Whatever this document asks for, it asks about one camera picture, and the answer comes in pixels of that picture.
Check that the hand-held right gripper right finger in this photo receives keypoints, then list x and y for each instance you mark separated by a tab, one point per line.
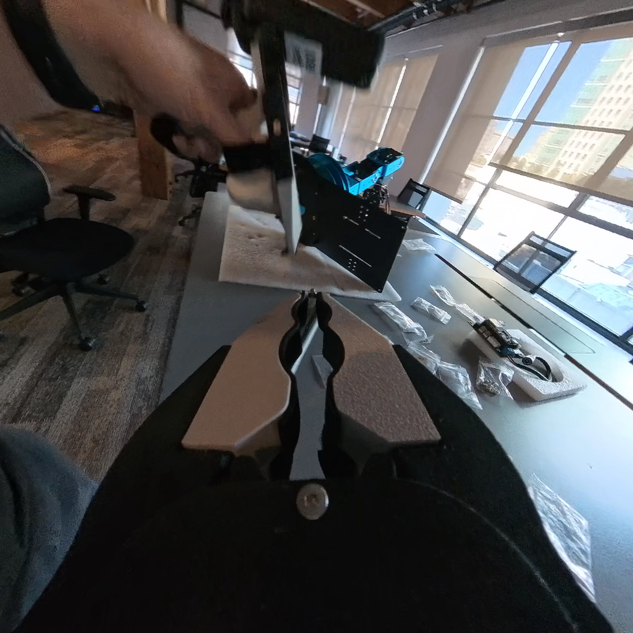
381	395

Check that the scattered clear screw bags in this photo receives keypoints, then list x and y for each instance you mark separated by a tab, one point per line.
457	376

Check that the white foam block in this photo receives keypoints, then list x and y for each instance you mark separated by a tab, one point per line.
563	383

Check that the black control circuit board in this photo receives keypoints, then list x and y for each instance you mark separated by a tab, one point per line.
497	336

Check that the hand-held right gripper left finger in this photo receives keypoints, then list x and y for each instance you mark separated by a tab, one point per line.
242	390

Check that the row of beige roller blinds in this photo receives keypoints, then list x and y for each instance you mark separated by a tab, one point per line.
470	123

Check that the white foam sheet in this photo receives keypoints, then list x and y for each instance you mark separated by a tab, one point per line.
257	267

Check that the person's left hand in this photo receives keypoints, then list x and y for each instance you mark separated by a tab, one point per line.
198	94

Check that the blue hobby robot arm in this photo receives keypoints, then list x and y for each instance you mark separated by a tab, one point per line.
356	232

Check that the person's dark pants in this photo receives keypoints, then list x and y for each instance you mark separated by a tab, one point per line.
34	494

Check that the large framed windows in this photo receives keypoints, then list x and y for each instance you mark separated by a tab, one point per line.
568	148

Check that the black mesh chair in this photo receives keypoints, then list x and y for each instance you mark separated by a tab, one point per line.
413	193
534	262

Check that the person's left forearm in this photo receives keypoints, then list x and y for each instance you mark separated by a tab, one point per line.
99	39

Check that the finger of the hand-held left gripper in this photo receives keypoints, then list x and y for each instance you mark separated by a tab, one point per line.
291	217

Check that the dark grey desk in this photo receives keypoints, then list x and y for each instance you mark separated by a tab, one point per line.
519	435

